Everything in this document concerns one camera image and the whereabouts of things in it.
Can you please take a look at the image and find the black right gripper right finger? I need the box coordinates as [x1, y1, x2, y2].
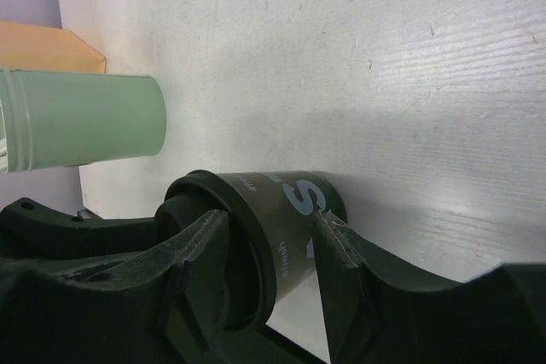
[313, 211, 545, 363]

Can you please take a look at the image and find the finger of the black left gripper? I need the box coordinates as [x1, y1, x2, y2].
[1, 198, 159, 260]

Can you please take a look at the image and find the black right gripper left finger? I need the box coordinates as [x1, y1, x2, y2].
[1, 211, 227, 363]

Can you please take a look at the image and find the black paper coffee cup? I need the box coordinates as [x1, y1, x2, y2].
[221, 170, 347, 301]

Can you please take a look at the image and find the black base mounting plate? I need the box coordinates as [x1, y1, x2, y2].
[96, 239, 317, 363]

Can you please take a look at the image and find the green straw holder cup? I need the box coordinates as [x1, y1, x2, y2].
[1, 68, 166, 173]

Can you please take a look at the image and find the brown paper bag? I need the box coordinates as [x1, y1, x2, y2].
[1, 20, 107, 73]

